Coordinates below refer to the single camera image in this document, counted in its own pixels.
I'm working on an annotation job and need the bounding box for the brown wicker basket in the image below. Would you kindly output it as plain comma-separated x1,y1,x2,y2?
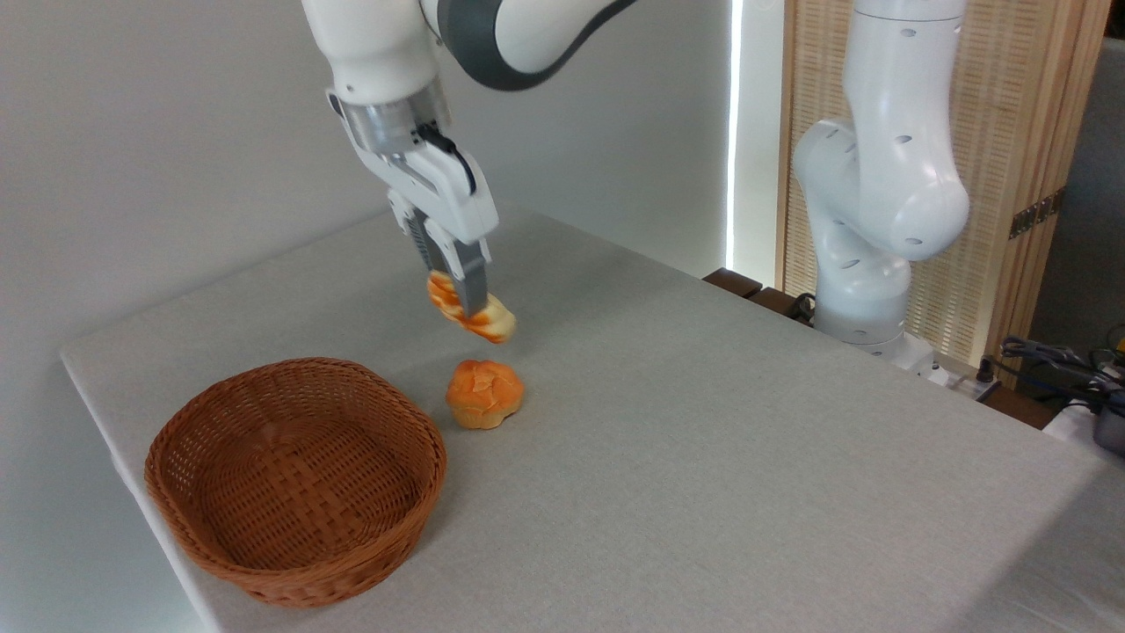
144,356,449,610

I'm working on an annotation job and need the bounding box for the dark brown wooden ledge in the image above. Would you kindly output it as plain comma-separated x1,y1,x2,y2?
702,267,818,328

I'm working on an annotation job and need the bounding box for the black screen hinge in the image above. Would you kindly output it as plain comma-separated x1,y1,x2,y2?
1008,186,1067,241

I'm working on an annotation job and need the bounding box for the round orange bread bun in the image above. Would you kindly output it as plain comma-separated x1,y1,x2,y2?
445,359,526,432

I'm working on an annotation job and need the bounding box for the long striped bread loaf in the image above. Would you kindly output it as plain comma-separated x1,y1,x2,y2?
425,270,519,346

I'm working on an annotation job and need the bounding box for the wooden slat screen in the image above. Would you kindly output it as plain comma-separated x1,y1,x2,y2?
777,0,1114,389

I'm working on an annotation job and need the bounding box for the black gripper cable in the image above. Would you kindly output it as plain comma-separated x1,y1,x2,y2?
416,123,479,198

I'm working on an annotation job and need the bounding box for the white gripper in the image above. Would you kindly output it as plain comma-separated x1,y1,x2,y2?
326,88,500,319

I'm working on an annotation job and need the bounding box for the black cable bundle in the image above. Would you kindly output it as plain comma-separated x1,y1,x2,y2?
999,335,1125,407

